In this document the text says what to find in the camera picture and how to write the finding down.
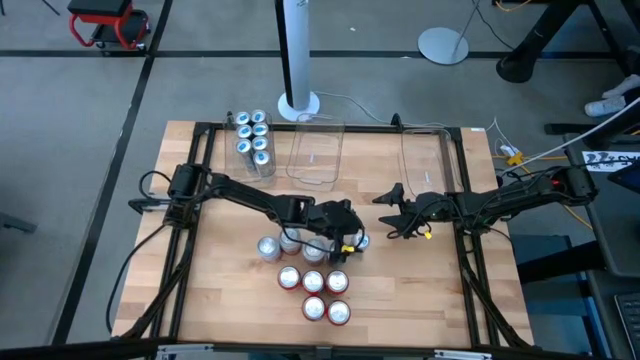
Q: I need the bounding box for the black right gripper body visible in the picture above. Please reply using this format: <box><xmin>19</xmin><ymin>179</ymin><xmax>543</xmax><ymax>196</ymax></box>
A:
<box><xmin>405</xmin><ymin>191</ymin><xmax>457</xmax><ymax>232</ymax></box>

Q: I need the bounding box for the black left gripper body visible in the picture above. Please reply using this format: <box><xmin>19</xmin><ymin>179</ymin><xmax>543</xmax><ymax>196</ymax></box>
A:
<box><xmin>315</xmin><ymin>198</ymin><xmax>362</xmax><ymax>240</ymax></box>

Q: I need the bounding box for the red Fanta strawberry can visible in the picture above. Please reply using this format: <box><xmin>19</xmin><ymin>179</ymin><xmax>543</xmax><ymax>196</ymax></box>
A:
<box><xmin>277</xmin><ymin>265</ymin><xmax>302</xmax><ymax>292</ymax></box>
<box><xmin>301</xmin><ymin>295</ymin><xmax>328</xmax><ymax>322</ymax></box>
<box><xmin>326</xmin><ymin>299</ymin><xmax>352</xmax><ymax>327</ymax></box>
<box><xmin>324</xmin><ymin>269</ymin><xmax>351</xmax><ymax>296</ymax></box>
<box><xmin>301</xmin><ymin>269</ymin><xmax>326</xmax><ymax>295</ymax></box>

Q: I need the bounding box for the white soda can silver tab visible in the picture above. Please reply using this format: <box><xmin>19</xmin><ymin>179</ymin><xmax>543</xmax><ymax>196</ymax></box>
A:
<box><xmin>278</xmin><ymin>227</ymin><xmax>303</xmax><ymax>256</ymax></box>
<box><xmin>301</xmin><ymin>238</ymin><xmax>329</xmax><ymax>266</ymax></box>
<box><xmin>256</xmin><ymin>235</ymin><xmax>283</xmax><ymax>264</ymax></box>

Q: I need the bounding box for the clear plastic bin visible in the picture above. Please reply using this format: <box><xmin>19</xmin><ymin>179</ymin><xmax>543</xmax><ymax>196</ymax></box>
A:
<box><xmin>399</xmin><ymin>127</ymin><xmax>454</xmax><ymax>201</ymax></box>
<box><xmin>222</xmin><ymin>110</ymin><xmax>278</xmax><ymax>185</ymax></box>
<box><xmin>285</xmin><ymin>112</ymin><xmax>347</xmax><ymax>193</ymax></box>

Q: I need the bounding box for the white round pole base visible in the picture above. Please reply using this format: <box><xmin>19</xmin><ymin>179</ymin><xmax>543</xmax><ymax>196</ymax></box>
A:
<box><xmin>277</xmin><ymin>91</ymin><xmax>321</xmax><ymax>123</ymax></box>

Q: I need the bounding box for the silver aluminium profile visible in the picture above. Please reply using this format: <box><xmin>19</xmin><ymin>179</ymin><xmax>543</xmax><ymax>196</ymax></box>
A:
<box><xmin>155</xmin><ymin>343</ymin><xmax>215</xmax><ymax>359</ymax></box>
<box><xmin>433</xmin><ymin>349</ymin><xmax>494</xmax><ymax>360</ymax></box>

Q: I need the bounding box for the grey round-base floor stand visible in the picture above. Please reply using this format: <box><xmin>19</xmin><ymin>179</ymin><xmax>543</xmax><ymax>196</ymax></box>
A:
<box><xmin>417</xmin><ymin>0</ymin><xmax>484</xmax><ymax>66</ymax></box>

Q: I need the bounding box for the tall silver pole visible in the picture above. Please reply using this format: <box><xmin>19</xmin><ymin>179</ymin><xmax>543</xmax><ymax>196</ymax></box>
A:
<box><xmin>274</xmin><ymin>0</ymin><xmax>314</xmax><ymax>111</ymax></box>

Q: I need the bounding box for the white paper sign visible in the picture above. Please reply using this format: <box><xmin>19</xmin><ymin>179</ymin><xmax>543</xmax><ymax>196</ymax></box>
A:
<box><xmin>582</xmin><ymin>149</ymin><xmax>640</xmax><ymax>174</ymax></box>

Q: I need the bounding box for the person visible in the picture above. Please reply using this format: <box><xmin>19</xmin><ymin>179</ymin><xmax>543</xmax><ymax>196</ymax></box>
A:
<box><xmin>583</xmin><ymin>73</ymin><xmax>640</xmax><ymax>119</ymax></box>

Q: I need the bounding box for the black keyboard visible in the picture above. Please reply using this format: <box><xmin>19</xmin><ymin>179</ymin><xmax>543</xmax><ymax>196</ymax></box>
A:
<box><xmin>613</xmin><ymin>292</ymin><xmax>640</xmax><ymax>359</ymax></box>

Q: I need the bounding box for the red black rolling stool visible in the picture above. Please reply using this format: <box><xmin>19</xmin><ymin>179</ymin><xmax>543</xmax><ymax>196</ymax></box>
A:
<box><xmin>67</xmin><ymin>0</ymin><xmax>151</xmax><ymax>51</ymax></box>

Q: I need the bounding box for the grey furniture foot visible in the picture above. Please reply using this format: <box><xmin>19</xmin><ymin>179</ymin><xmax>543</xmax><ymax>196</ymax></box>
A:
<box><xmin>0</xmin><ymin>210</ymin><xmax>39</xmax><ymax>235</ymax></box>

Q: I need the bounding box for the black metal rig frame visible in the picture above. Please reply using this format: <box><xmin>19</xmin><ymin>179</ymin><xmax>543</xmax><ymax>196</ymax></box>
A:
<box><xmin>0</xmin><ymin>112</ymin><xmax>640</xmax><ymax>360</ymax></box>

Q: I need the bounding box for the yellow cable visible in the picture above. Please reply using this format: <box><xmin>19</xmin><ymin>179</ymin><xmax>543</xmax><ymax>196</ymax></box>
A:
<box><xmin>492</xmin><ymin>0</ymin><xmax>531</xmax><ymax>14</ymax></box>
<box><xmin>492</xmin><ymin>149</ymin><xmax>594</xmax><ymax>231</ymax></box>

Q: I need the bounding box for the thick white cable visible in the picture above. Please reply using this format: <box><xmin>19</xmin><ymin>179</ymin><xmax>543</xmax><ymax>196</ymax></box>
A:
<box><xmin>499</xmin><ymin>97</ymin><xmax>640</xmax><ymax>176</ymax></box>

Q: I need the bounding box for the black power cable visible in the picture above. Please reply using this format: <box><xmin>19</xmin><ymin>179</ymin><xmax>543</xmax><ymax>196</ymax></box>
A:
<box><xmin>104</xmin><ymin>222</ymin><xmax>171</xmax><ymax>335</ymax></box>

